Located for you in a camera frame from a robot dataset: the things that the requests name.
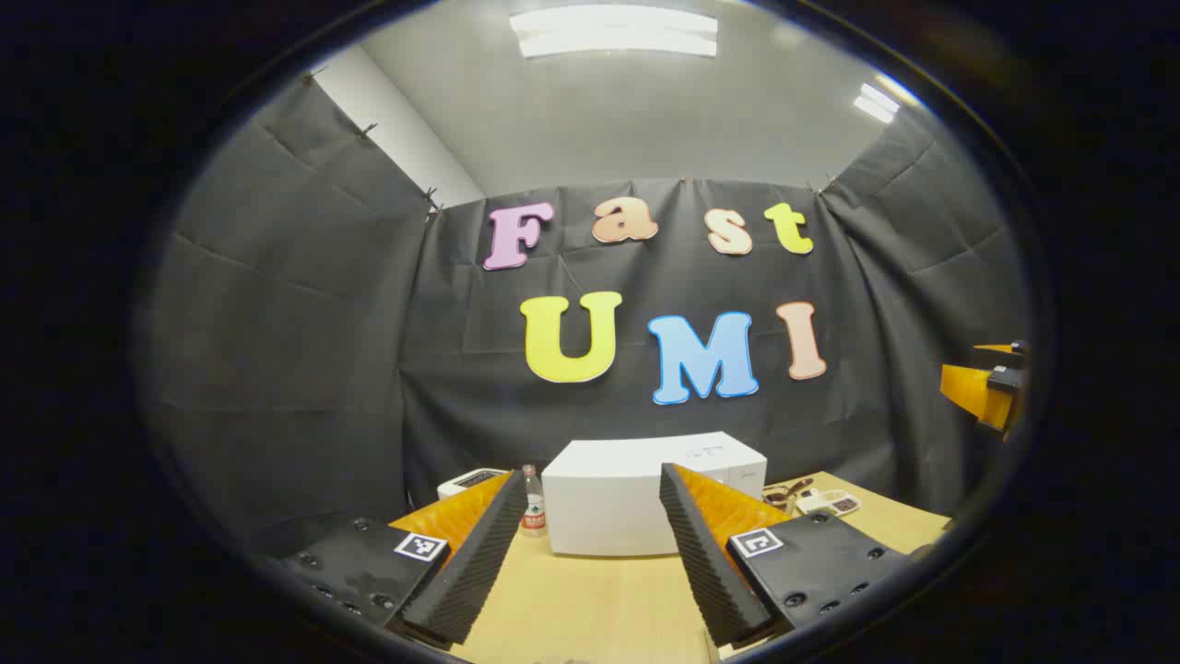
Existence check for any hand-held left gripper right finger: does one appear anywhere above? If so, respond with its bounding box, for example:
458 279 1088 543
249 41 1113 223
659 463 911 649

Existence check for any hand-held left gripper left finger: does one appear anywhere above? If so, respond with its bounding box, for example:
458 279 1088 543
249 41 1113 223
277 470 529 646

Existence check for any white microwave oven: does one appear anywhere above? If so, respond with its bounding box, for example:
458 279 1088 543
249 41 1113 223
541 432 768 557

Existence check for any clear water bottle red label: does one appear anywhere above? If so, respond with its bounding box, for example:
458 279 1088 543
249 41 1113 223
519 464 549 538

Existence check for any white toaster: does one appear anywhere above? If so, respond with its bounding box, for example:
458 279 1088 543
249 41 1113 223
436 468 510 502

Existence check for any white divided snack tray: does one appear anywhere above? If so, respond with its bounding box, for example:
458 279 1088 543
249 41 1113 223
797 489 863 517

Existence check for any black backdrop cloth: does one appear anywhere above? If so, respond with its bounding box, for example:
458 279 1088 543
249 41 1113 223
138 74 1032 559

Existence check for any large ceiling light panel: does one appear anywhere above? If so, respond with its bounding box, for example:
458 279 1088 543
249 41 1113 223
509 5 720 60

